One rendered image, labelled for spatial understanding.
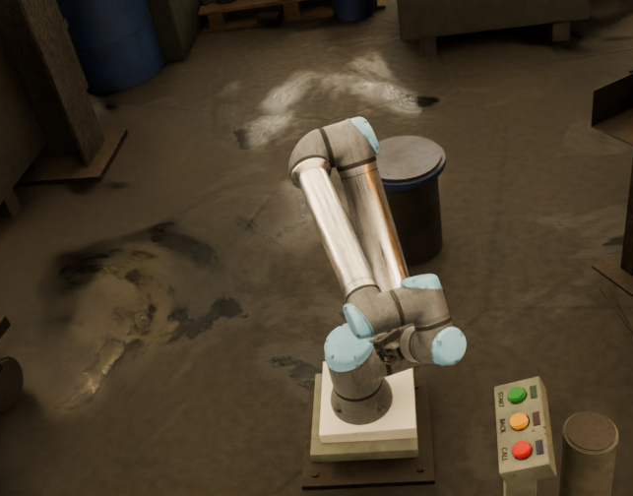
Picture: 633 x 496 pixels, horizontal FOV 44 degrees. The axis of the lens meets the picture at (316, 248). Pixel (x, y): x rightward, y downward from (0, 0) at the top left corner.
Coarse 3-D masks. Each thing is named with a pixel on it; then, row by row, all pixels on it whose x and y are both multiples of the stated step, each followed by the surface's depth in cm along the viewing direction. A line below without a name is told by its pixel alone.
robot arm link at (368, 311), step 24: (312, 144) 216; (288, 168) 217; (312, 168) 212; (312, 192) 208; (336, 192) 210; (312, 216) 207; (336, 216) 202; (336, 240) 197; (336, 264) 195; (360, 264) 192; (360, 288) 187; (360, 312) 183; (384, 312) 183; (360, 336) 184
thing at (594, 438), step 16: (576, 416) 183; (592, 416) 183; (576, 432) 180; (592, 432) 179; (608, 432) 179; (576, 448) 178; (592, 448) 176; (608, 448) 176; (576, 464) 181; (592, 464) 178; (608, 464) 179; (560, 480) 193; (576, 480) 184; (592, 480) 182; (608, 480) 184
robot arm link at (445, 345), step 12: (420, 336) 187; (432, 336) 185; (444, 336) 183; (456, 336) 185; (420, 348) 188; (432, 348) 184; (444, 348) 183; (456, 348) 185; (420, 360) 192; (432, 360) 186; (444, 360) 184; (456, 360) 186
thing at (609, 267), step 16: (624, 80) 258; (608, 96) 258; (624, 96) 262; (592, 112) 259; (608, 112) 262; (624, 112) 265; (608, 128) 259; (624, 128) 257; (624, 240) 282; (624, 256) 286; (608, 272) 290; (624, 272) 289; (624, 288) 283
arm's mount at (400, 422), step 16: (400, 384) 244; (400, 400) 240; (320, 416) 241; (336, 416) 239; (384, 416) 236; (400, 416) 235; (320, 432) 236; (336, 432) 235; (352, 432) 234; (368, 432) 233; (384, 432) 233; (400, 432) 233
